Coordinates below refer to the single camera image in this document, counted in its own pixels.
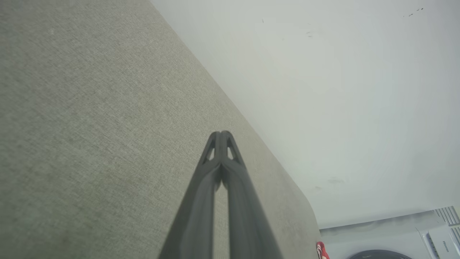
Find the white washing machine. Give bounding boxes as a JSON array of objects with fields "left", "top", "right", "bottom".
[{"left": 319, "top": 206, "right": 460, "bottom": 259}]

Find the dark round washing machine door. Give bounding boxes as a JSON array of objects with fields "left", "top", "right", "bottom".
[{"left": 347, "top": 249, "right": 414, "bottom": 259}]

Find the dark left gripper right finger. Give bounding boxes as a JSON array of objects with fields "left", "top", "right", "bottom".
[{"left": 220, "top": 131, "right": 284, "bottom": 259}]

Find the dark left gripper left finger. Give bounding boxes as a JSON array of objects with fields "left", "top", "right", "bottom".
[{"left": 158, "top": 131, "right": 221, "bottom": 259}]

